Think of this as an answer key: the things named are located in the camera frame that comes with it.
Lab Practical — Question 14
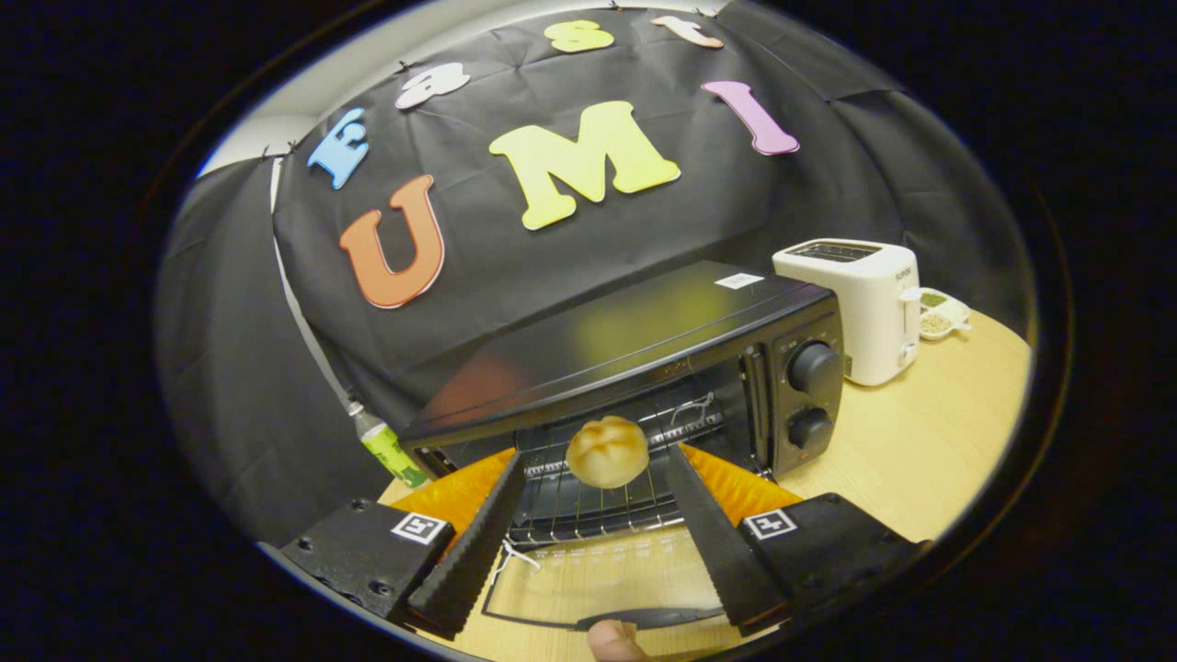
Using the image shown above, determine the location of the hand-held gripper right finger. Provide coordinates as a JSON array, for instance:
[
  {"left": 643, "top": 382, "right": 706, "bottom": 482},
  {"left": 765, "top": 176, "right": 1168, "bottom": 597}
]
[{"left": 664, "top": 444, "right": 931, "bottom": 637}]

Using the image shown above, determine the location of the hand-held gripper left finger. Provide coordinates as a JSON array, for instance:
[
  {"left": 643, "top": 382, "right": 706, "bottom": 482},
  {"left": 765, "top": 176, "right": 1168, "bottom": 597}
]
[{"left": 279, "top": 449, "right": 528, "bottom": 642}]

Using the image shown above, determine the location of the round golden bread bun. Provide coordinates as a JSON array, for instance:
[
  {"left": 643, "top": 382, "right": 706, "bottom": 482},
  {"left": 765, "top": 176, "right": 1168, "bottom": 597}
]
[{"left": 565, "top": 416, "right": 650, "bottom": 489}]

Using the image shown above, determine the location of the black toaster oven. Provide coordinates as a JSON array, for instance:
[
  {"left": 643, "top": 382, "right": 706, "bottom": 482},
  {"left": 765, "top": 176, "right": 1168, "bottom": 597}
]
[{"left": 400, "top": 260, "right": 845, "bottom": 633}]

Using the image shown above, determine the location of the white bread toaster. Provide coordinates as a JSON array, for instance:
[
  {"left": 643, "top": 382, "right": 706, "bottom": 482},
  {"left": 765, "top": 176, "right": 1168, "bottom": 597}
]
[{"left": 772, "top": 239, "right": 922, "bottom": 387}]

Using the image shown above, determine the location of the green label plastic bottle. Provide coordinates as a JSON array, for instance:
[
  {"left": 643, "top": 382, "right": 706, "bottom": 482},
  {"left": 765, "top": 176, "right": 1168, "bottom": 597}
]
[{"left": 348, "top": 400, "right": 430, "bottom": 489}]

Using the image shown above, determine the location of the white divided snack dish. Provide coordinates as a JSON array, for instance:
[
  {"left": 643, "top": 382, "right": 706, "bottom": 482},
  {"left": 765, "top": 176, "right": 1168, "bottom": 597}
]
[{"left": 918, "top": 288, "right": 972, "bottom": 342}]

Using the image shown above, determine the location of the black backdrop cloth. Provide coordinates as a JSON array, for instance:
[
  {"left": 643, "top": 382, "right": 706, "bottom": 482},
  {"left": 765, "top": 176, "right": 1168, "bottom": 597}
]
[{"left": 154, "top": 0, "right": 1035, "bottom": 543}]

